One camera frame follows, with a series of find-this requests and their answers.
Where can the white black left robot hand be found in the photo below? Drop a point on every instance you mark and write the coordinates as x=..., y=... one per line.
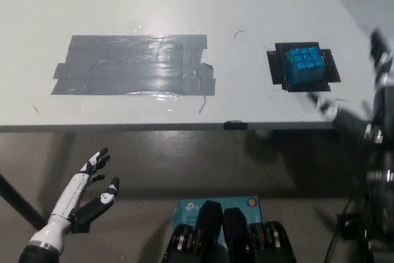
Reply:
x=72, y=189

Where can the blue rubik's cube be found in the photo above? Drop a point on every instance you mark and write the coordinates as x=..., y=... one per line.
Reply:
x=304, y=64

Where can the black tape marked spot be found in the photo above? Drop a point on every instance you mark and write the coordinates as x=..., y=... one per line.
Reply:
x=275, y=69

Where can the teal tp-link router box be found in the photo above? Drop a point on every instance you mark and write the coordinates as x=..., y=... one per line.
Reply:
x=240, y=207

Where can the grey duct tape patch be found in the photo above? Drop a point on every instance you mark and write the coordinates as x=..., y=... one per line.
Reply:
x=132, y=66

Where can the black bracket on floor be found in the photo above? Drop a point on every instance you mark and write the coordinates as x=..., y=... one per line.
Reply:
x=348, y=226

